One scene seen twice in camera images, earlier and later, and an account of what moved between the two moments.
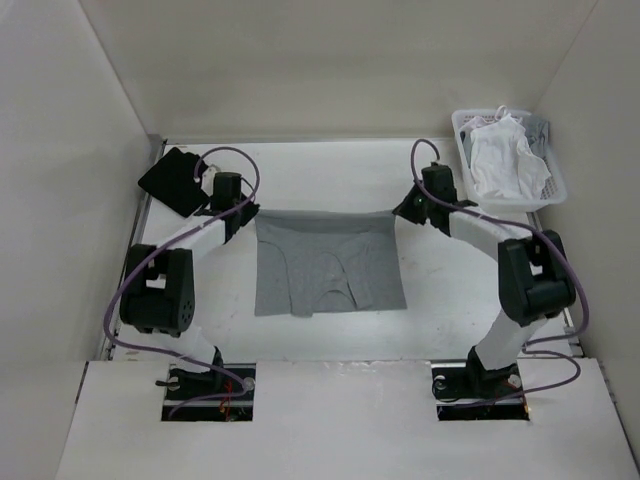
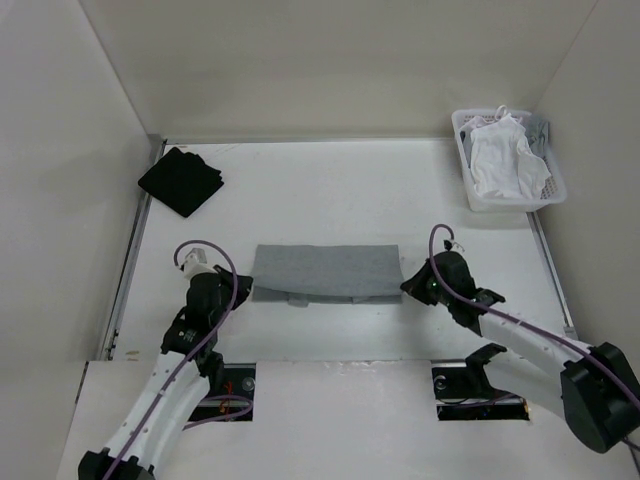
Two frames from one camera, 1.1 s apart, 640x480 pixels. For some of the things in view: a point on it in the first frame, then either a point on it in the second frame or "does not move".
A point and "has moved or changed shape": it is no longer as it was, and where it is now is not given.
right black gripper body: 416,207 -> 423,287
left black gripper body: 247,213 -> 227,294
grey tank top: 319,261 has moved or changed shape
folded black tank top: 172,182 does not move
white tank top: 504,162 does not move
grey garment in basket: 538,131 does not move
